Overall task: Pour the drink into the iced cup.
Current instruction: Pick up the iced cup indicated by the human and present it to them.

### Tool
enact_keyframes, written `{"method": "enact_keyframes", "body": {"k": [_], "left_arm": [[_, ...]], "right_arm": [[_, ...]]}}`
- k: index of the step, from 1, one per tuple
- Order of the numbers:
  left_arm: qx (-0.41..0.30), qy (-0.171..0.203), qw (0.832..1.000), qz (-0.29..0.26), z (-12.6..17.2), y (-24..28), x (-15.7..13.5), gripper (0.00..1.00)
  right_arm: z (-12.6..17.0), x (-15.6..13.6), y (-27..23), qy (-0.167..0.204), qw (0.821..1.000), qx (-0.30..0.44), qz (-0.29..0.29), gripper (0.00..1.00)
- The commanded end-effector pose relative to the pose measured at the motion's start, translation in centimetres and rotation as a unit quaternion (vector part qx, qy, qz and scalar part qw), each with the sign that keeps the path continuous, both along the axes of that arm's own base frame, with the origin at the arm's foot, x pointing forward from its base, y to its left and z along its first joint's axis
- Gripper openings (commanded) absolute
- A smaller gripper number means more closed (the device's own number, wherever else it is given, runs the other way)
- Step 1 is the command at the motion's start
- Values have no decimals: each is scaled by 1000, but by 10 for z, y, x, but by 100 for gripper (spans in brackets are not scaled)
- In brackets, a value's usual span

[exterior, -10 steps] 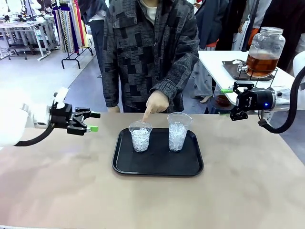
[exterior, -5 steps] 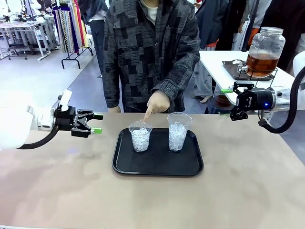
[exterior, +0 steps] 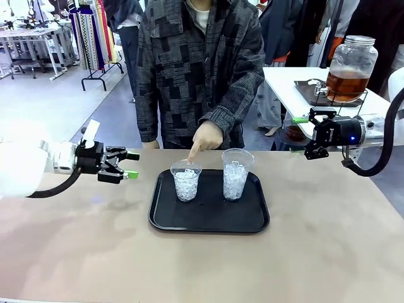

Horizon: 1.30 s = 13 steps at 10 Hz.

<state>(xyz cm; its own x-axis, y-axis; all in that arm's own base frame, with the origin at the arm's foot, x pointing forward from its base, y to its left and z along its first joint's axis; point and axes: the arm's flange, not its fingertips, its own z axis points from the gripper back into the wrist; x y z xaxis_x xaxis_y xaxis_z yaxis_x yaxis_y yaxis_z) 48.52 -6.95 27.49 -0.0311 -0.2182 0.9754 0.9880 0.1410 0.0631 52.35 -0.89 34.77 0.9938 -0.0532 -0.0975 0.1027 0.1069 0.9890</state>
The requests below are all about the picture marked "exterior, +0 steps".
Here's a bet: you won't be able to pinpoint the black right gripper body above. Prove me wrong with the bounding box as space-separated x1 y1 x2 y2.
312 115 364 149

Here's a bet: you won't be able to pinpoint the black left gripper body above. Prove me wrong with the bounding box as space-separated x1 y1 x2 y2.
74 141 108 176

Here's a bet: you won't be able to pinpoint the short clear iced cup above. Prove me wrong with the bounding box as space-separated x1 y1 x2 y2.
170 159 203 203

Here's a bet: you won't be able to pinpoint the person's left forearm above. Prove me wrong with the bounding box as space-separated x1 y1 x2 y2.
198 72 266 143

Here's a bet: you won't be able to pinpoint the person's right forearm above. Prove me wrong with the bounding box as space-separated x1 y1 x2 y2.
136 72 159 143

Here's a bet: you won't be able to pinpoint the tall clear iced cup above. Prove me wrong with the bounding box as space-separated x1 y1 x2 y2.
221 147 256 202

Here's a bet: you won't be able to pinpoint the person's left hand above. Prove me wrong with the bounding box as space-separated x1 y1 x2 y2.
187 121 225 167

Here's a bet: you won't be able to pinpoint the dark tray under dispenser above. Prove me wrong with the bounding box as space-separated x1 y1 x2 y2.
294 79 365 107

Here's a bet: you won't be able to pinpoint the dark brown bucket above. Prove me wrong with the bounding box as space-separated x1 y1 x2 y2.
277 124 307 151

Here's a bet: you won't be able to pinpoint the white side table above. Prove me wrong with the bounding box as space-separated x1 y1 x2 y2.
263 66 392 135

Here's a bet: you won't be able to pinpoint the bystander in patterned white trousers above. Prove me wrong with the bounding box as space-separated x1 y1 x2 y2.
256 83 282 137

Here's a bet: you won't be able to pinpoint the glass tea dispenser jar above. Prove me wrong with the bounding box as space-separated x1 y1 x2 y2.
314 35 379 104

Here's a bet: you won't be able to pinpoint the bystander in dark blue jacket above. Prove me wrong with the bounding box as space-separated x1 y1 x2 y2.
257 0 306 67

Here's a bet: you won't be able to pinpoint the bystander in grey and orange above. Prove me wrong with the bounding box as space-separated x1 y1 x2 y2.
315 0 360 69

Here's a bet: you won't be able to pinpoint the person in grey patchwork jacket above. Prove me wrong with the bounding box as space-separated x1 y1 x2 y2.
135 0 266 151

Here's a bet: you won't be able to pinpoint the black plastic serving tray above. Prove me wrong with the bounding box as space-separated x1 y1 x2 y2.
148 169 271 234

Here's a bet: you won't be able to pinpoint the bystander in black clothing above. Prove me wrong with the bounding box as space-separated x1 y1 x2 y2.
343 0 404 95

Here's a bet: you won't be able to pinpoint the colourful hanging fabrics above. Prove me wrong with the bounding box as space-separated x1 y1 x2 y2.
68 0 119 71

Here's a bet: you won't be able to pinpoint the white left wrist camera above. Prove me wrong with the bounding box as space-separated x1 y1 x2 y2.
80 119 101 149

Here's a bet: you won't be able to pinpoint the black wire dispenser stand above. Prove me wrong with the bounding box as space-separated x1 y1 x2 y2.
326 89 369 116

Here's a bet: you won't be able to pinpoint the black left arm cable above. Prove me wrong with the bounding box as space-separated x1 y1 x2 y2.
25 167 83 199

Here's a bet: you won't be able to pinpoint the black clothes rack frame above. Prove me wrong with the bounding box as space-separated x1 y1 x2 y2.
81 61 126 92

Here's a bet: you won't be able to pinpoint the white metal frame table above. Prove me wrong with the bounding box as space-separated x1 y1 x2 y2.
0 27 78 81

